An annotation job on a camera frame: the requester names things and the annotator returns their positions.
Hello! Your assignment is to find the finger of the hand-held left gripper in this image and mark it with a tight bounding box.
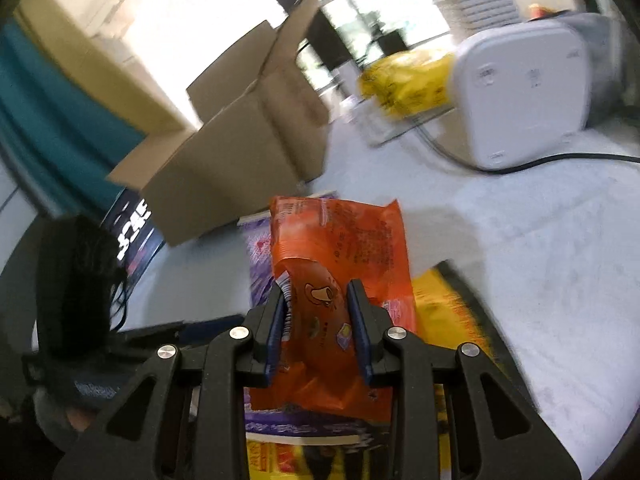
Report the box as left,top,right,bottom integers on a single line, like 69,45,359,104
117,312,248,348

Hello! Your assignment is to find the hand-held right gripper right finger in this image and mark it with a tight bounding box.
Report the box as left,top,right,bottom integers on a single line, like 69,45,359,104
346,280,583,480

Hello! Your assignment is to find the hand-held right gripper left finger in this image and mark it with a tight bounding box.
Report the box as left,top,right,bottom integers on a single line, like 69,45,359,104
52,282,288,480

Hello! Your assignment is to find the orange snack packet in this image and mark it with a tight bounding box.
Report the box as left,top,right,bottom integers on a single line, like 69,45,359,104
249,196,418,420

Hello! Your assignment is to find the brown cardboard box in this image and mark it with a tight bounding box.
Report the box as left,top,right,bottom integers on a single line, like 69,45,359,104
106,0,333,247

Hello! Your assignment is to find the person's left hand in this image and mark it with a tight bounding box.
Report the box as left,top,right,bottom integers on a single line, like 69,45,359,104
62,405,103,433

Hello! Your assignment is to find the purple snack packet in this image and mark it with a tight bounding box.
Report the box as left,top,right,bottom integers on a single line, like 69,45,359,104
239,212,396,448

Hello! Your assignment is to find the black tablet with clock display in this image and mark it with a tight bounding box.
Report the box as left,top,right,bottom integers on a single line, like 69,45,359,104
100,187,166,286

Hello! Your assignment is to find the yellow black snack packet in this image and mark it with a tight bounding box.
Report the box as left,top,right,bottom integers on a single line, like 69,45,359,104
245,262,526,480

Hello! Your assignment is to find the teal curtain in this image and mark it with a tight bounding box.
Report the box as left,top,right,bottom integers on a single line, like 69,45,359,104
0,17,151,211

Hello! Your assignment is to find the white power strip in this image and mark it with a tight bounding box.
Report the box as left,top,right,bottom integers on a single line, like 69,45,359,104
345,95,461,148

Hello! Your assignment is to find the yellow curtain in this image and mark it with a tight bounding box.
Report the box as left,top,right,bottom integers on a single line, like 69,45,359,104
15,0,198,136

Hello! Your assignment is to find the yellow plastic bag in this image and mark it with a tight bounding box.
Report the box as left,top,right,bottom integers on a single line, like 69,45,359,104
359,50,458,120

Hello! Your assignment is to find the white plastic device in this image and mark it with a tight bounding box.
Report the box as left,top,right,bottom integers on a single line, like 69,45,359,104
452,20,593,171

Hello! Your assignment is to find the black power bank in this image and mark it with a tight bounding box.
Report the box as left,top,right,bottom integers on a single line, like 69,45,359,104
380,30,408,56

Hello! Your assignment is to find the white woven basket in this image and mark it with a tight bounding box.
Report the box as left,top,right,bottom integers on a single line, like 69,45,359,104
432,0,523,36

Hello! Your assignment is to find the grey cloth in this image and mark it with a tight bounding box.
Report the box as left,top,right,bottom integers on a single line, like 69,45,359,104
570,12,640,131

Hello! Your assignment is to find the black cable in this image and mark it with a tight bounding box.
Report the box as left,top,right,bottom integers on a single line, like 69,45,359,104
420,125,640,176

